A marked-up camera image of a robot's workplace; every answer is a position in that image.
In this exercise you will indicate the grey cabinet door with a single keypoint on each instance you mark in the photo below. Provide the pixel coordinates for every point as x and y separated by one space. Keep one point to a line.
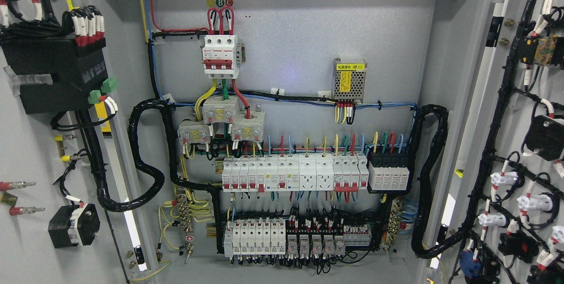
491 190
122 248

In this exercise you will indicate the grey electrical cabinet body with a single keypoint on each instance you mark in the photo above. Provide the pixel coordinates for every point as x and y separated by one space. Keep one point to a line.
420 51

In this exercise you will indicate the grey current transformers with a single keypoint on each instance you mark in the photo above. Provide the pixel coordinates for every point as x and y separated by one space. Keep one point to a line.
217 113

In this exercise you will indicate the white breaker row upper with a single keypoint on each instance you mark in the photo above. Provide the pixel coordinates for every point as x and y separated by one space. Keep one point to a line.
296 172

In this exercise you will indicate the metal mesh power supply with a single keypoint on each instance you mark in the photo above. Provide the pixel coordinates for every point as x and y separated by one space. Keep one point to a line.
349 79

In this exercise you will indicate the white red main breaker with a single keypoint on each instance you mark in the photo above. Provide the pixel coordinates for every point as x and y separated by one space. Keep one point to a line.
222 56

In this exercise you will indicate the relay and breaker row lower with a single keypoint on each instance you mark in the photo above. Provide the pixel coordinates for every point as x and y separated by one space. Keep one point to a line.
294 238

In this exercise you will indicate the black surge protector block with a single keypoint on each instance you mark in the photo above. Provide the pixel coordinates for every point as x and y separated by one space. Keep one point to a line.
388 173

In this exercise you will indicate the black digital power meter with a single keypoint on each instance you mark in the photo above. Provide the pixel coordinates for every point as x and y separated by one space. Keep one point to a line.
63 75

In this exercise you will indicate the yellow terminal post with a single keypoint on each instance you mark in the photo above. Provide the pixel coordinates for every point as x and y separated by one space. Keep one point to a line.
64 147

